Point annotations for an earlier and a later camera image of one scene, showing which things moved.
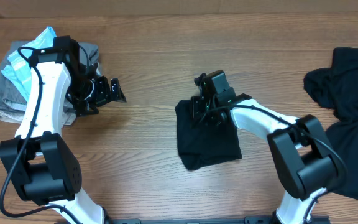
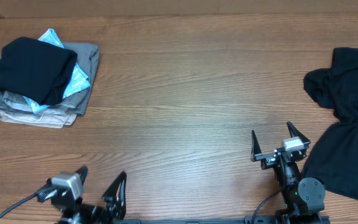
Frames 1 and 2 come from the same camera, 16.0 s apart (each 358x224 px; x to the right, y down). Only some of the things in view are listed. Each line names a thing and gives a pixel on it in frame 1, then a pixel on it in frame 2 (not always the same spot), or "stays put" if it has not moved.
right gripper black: (195, 102) → (268, 158)
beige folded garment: (67, 117) stays put
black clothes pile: (350, 87) stays put
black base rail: (245, 219) stays put
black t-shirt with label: (200, 147) → (32, 67)
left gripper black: (104, 95) → (115, 208)
